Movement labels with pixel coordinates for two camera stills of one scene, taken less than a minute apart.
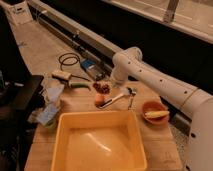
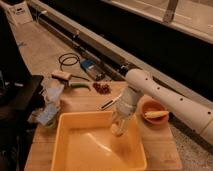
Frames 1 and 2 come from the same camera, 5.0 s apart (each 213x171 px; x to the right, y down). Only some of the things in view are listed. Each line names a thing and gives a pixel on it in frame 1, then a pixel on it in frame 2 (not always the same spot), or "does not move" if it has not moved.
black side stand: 21,97 does not move
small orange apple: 99,99 → 118,129
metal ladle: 125,92 does not move
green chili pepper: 79,85 does not move
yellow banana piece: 156,114 does not move
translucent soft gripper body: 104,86 → 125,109
